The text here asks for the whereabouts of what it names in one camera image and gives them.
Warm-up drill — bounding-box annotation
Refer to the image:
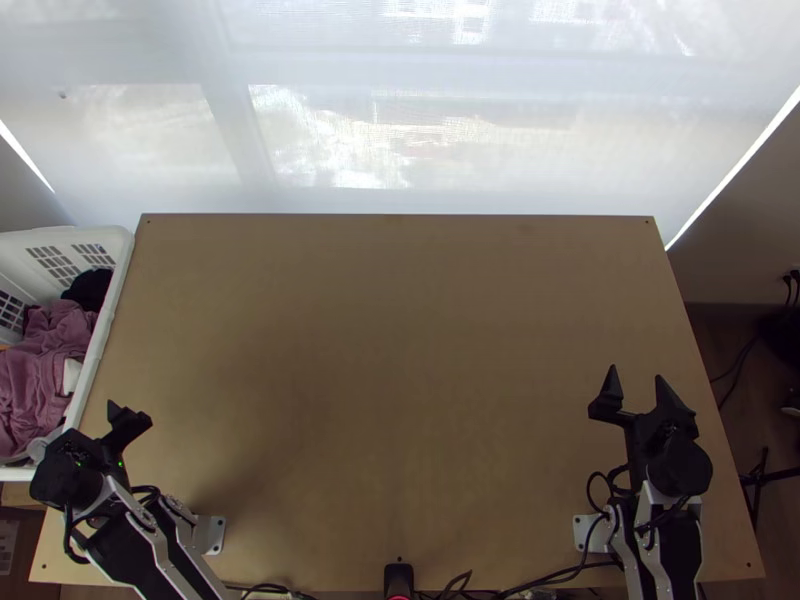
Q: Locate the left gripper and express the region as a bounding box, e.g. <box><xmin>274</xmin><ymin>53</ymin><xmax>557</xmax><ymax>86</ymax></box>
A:
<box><xmin>44</xmin><ymin>399</ymin><xmax>154</xmax><ymax>480</ymax></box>

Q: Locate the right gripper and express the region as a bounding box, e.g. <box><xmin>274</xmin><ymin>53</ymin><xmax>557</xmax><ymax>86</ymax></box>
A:
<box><xmin>587</xmin><ymin>364</ymin><xmax>699</xmax><ymax>483</ymax></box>

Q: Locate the pink t-shirt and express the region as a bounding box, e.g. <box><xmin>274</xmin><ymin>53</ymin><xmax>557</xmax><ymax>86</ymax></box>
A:
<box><xmin>0</xmin><ymin>298</ymin><xmax>100</xmax><ymax>461</ymax></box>

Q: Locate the black tripod stand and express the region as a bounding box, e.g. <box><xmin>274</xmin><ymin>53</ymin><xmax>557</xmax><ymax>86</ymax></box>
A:
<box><xmin>739</xmin><ymin>444</ymin><xmax>800</xmax><ymax>526</ymax></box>

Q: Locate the dark garment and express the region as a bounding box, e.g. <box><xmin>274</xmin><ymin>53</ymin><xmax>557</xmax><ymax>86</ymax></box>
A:
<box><xmin>60</xmin><ymin>267</ymin><xmax>116</xmax><ymax>313</ymax></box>

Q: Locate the white laundry basket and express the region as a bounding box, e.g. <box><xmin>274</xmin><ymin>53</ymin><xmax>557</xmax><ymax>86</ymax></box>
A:
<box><xmin>0</xmin><ymin>224</ymin><xmax>136</xmax><ymax>483</ymax></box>

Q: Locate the white translucent window blind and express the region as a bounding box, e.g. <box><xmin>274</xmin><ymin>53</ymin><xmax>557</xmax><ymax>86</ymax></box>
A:
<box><xmin>0</xmin><ymin>0</ymin><xmax>800</xmax><ymax>251</ymax></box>

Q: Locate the black cable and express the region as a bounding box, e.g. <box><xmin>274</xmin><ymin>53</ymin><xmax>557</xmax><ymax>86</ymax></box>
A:
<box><xmin>709</xmin><ymin>331</ymin><xmax>764</xmax><ymax>408</ymax></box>
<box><xmin>496</xmin><ymin>557</ymin><xmax>620</xmax><ymax>600</ymax></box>

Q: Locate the black mount post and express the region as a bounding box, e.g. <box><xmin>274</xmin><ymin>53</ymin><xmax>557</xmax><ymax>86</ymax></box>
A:
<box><xmin>382</xmin><ymin>562</ymin><xmax>416</xmax><ymax>600</ymax></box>

